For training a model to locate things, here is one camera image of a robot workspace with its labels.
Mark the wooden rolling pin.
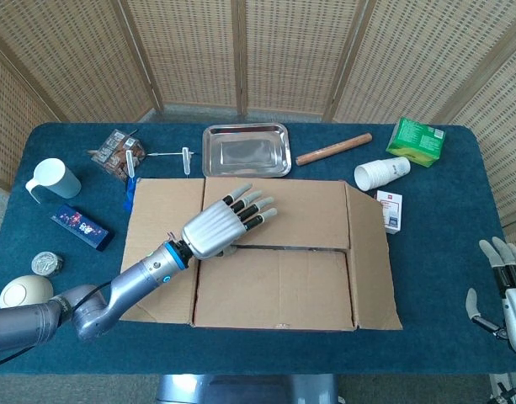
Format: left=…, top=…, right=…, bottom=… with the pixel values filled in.
left=295, top=132, right=373, bottom=167

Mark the cream round bowl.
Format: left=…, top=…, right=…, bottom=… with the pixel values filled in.
left=0, top=274, right=55, bottom=310

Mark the stainless steel tray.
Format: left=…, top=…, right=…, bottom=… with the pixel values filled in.
left=201, top=122, right=293, bottom=179

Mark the teal blue table cover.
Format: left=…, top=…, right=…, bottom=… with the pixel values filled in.
left=0, top=121, right=516, bottom=376

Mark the clear bag of nuts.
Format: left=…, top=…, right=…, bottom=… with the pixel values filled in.
left=87, top=129, right=148, bottom=182

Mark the woven bamboo folding screen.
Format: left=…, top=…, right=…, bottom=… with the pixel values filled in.
left=0, top=0, right=516, bottom=231

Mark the dark blue printed box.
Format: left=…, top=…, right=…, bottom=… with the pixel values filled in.
left=50, top=204, right=115, bottom=253

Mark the stack of white paper cups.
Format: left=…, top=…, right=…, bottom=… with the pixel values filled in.
left=353, top=156, right=412, bottom=190

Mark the thin bent metal rod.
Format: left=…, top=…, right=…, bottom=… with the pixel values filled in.
left=146, top=151, right=196, bottom=180

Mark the blue fleece cloth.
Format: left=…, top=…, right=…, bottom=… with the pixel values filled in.
left=122, top=176, right=139, bottom=211

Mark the small white red-printed box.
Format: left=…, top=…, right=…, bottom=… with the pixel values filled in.
left=375, top=189, right=404, bottom=236

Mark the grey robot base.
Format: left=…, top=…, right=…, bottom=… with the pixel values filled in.
left=156, top=373, right=341, bottom=404

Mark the pale blue plastic mug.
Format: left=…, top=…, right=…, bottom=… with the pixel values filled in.
left=24, top=157, right=82, bottom=205

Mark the green tissue pack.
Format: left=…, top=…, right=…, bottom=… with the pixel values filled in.
left=386, top=116, right=447, bottom=168

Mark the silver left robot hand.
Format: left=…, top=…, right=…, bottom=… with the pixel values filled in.
left=180, top=183, right=279, bottom=260

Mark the crumpled silver foil ball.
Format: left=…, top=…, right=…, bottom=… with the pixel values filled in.
left=30, top=251, right=66, bottom=278

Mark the brown cardboard box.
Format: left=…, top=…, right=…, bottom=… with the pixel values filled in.
left=119, top=176, right=404, bottom=332

